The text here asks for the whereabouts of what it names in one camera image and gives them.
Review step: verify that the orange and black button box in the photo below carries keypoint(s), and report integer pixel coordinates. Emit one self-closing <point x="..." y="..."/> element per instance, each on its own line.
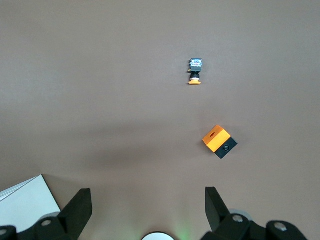
<point x="216" y="140"/>

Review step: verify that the brown table cover sheet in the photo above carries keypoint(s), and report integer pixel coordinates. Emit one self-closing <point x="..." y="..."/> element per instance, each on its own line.
<point x="100" y="75"/>

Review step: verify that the orange capped push button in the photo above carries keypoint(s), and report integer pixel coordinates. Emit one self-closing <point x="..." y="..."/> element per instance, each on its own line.
<point x="195" y="75"/>

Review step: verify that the white drawer cabinet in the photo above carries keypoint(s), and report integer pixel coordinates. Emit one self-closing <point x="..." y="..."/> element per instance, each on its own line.
<point x="22" y="205"/>

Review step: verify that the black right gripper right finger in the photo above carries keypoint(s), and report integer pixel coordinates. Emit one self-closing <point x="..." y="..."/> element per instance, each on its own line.
<point x="215" y="210"/>

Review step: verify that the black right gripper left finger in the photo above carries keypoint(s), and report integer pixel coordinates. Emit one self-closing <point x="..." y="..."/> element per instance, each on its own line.
<point x="77" y="212"/>

